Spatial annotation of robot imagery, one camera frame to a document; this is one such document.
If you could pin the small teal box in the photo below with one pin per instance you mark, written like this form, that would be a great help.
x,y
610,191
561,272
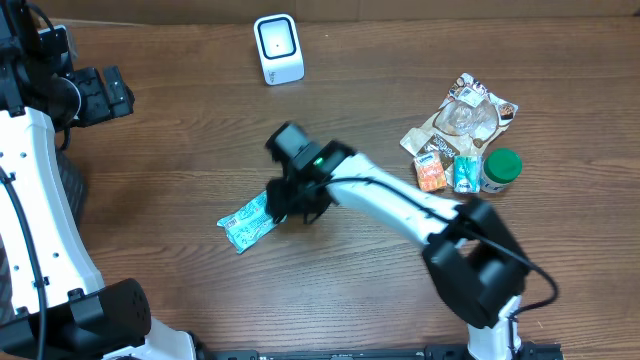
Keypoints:
x,y
467,174

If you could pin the beige snack pouch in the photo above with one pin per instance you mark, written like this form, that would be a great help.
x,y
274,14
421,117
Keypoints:
x,y
468,120

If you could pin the green lid jar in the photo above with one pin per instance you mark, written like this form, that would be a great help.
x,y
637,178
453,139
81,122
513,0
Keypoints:
x,y
502,167

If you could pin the small orange box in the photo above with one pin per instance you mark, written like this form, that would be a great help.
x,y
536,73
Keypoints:
x,y
429,171

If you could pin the brown cardboard backdrop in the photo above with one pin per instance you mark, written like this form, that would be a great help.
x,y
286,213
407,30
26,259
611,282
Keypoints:
x,y
246,11

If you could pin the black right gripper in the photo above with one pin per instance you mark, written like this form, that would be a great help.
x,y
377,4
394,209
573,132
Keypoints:
x,y
284,205

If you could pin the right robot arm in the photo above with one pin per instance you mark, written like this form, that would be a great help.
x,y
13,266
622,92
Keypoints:
x,y
476,265

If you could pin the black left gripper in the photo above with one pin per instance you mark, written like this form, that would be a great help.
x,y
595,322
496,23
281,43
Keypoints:
x,y
103,106

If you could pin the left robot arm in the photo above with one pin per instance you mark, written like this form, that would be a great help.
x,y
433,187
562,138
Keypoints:
x,y
63,307

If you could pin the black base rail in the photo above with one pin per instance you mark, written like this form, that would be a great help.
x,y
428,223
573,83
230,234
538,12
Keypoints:
x,y
433,352

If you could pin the white barcode scanner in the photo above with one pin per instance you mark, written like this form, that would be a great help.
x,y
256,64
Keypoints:
x,y
279,49

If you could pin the teal snack packet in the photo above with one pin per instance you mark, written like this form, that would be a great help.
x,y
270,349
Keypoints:
x,y
249,224

